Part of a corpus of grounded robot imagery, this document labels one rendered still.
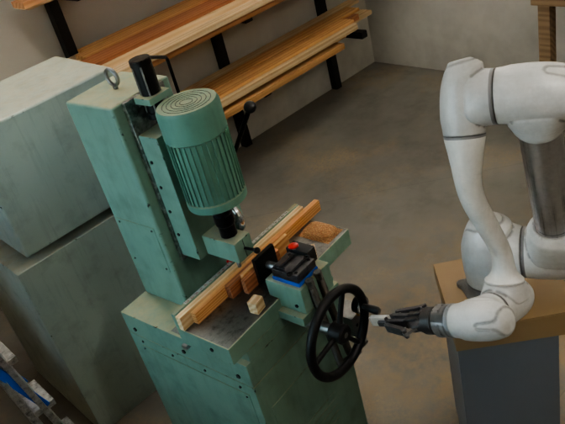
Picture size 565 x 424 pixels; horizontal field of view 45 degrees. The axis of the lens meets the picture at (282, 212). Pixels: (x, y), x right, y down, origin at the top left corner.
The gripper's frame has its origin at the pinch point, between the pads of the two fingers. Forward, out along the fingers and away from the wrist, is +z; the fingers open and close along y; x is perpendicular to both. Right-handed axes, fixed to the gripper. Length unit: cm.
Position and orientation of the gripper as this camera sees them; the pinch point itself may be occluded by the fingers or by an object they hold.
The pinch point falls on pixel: (380, 320)
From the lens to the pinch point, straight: 203.0
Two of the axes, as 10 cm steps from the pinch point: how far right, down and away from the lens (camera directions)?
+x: 4.7, 8.4, 2.8
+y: -6.0, 5.3, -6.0
